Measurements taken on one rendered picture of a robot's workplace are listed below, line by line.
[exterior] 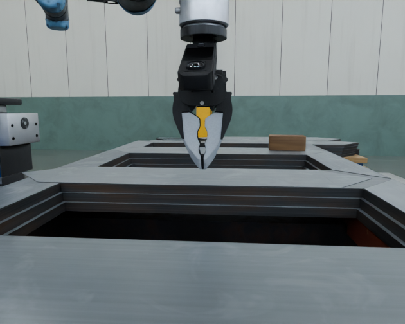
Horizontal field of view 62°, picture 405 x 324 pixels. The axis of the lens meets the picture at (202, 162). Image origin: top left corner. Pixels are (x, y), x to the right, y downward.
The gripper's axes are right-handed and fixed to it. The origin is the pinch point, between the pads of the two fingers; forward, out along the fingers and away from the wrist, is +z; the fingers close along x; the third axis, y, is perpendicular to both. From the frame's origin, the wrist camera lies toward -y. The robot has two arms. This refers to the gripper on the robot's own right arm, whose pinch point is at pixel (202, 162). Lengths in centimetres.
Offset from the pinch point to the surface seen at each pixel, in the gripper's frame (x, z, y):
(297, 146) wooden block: -27, 4, 62
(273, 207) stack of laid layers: -12.2, 9.3, 7.5
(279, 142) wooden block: -21, 3, 63
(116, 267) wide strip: 5.8, 5.8, -24.1
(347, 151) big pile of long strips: -58, 11, 104
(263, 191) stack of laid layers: -10.4, 6.7, 8.9
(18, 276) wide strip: 13.4, 5.8, -26.3
